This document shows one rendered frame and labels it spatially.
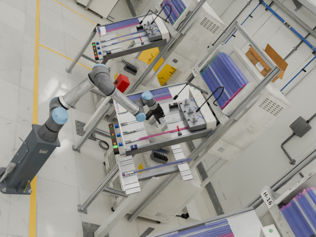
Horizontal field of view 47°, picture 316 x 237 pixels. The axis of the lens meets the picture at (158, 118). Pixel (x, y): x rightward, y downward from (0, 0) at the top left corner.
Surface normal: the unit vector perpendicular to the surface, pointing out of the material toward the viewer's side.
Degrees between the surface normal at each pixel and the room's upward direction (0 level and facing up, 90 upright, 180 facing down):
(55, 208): 0
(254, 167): 90
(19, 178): 90
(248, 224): 45
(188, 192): 90
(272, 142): 90
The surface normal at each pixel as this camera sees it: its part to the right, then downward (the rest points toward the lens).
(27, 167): 0.41, 0.70
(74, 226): 0.60, -0.69
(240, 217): -0.11, -0.73
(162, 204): 0.23, 0.64
